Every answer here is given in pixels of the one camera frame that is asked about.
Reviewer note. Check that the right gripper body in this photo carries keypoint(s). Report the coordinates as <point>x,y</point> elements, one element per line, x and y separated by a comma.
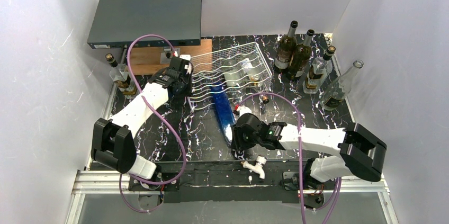
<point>237,137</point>

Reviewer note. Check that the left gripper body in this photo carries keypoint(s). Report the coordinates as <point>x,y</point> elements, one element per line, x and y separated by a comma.
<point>184,84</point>

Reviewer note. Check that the blue square glass bottle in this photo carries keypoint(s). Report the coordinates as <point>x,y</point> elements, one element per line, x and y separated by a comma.
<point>223,111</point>

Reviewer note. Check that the clear bottle copper cap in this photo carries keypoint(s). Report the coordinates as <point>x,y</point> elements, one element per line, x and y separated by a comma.
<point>253,71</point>

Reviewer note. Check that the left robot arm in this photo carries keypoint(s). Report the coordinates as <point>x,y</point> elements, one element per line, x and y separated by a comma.
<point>113,139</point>

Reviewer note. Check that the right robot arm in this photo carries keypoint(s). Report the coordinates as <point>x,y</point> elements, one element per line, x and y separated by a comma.
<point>351,151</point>

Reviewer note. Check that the dark green wine bottle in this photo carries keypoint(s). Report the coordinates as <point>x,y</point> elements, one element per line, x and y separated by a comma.
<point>286,48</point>

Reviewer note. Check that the square clear bottle gold label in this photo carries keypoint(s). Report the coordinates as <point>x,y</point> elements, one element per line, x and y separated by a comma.
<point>319,70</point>

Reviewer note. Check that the tall clear bottle black label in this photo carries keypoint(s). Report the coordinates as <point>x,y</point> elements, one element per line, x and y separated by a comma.
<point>338,90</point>

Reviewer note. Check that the wooden board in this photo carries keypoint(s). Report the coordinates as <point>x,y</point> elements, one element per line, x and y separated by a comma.
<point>146,61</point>

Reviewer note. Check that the white faucet tap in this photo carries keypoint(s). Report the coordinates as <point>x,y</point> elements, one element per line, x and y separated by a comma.
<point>257,167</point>

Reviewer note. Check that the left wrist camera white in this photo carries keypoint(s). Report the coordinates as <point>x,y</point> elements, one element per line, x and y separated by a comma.
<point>185,57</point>

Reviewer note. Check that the grey metal stand bracket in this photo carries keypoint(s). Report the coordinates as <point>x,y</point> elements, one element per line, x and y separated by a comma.
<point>168,54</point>

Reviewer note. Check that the grey rack-mount device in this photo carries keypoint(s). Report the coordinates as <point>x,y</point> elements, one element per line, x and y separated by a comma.
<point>158,23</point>

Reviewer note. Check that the white wire wine rack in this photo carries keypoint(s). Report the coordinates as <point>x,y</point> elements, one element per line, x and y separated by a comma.
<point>207,71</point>

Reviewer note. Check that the aluminium rail frame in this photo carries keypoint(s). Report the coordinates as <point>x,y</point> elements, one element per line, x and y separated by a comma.
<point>98,198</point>

